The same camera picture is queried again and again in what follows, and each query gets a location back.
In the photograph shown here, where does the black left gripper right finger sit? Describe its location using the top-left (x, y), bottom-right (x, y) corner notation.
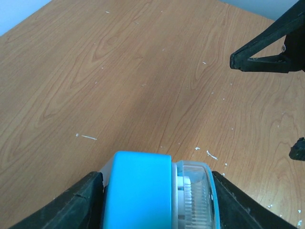
top-left (212, 171), bottom-right (296, 229)

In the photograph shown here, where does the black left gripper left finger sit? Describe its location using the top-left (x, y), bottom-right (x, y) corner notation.
top-left (11, 172), bottom-right (104, 229)

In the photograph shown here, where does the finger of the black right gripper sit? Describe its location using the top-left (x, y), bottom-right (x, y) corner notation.
top-left (289, 137), bottom-right (305, 160)
top-left (229, 0), bottom-right (305, 73)

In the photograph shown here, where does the blue metronome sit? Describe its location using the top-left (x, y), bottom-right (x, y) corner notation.
top-left (101, 151), bottom-right (174, 229)

